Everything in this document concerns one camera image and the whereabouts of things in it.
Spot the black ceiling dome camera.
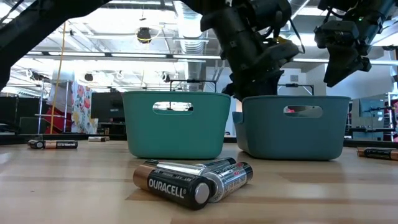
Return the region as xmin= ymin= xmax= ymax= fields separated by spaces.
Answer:
xmin=136 ymin=27 xmax=152 ymax=44

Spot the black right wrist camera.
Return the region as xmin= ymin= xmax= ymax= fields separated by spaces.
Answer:
xmin=313 ymin=20 xmax=361 ymax=48

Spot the large silver round duct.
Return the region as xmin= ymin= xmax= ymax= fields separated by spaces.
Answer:
xmin=178 ymin=0 xmax=208 ymax=93

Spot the floral pattern banner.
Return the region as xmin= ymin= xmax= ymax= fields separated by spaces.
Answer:
xmin=70 ymin=80 xmax=99 ymax=135

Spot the grey background monitor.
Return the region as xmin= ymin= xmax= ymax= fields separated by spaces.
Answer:
xmin=359 ymin=98 xmax=386 ymax=118

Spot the grey metal rack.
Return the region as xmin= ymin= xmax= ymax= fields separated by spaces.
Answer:
xmin=34 ymin=81 xmax=69 ymax=135

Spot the black computer monitor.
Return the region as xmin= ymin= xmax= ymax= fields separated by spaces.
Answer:
xmin=90 ymin=91 xmax=125 ymax=124

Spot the black left camera cable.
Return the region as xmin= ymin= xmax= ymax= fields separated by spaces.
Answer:
xmin=287 ymin=17 xmax=306 ymax=54

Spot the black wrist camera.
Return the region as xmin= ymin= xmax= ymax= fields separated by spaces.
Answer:
xmin=248 ymin=0 xmax=293 ymax=32
xmin=313 ymin=20 xmax=361 ymax=48

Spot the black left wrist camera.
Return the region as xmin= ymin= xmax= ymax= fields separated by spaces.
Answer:
xmin=248 ymin=0 xmax=293 ymax=32

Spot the black metal rig frame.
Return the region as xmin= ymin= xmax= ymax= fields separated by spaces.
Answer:
xmin=277 ymin=83 xmax=315 ymax=96

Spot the black aluminium table frame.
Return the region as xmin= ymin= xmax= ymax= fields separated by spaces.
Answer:
xmin=0 ymin=133 xmax=398 ymax=149

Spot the long ceiling light strip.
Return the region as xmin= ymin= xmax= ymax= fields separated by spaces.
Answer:
xmin=26 ymin=51 xmax=398 ymax=66

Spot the blue grey plastic bin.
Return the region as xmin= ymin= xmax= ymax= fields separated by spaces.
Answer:
xmin=232 ymin=95 xmax=351 ymax=161

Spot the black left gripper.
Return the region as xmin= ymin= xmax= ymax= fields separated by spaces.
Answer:
xmin=222 ymin=39 xmax=301 ymax=102

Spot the teal green plastic bin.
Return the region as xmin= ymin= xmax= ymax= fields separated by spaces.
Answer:
xmin=121 ymin=91 xmax=232 ymax=161

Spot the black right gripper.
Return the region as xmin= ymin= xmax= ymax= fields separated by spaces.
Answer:
xmin=323 ymin=15 xmax=383 ymax=88

